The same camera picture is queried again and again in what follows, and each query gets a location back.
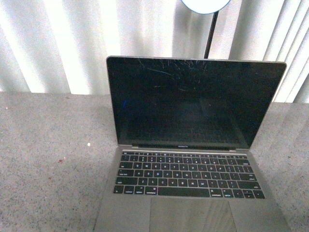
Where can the grey laptop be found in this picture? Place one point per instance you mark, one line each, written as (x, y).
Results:
(184, 130)

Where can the white pleated curtain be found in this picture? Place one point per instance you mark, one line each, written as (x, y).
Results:
(60, 46)

